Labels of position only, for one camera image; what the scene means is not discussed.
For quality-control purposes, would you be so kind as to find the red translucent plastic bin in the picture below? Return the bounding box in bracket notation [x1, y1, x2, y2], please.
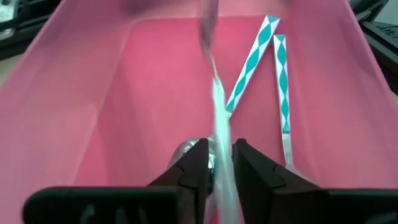
[0, 0, 398, 224]

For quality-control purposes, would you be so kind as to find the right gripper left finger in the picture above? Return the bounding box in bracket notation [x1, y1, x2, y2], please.
[23, 139, 210, 224]

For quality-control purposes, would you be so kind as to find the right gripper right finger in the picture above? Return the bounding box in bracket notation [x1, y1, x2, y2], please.
[232, 139, 398, 224]

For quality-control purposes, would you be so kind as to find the silver aluminium bracket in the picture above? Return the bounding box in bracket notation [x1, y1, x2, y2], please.
[0, 0, 18, 40]

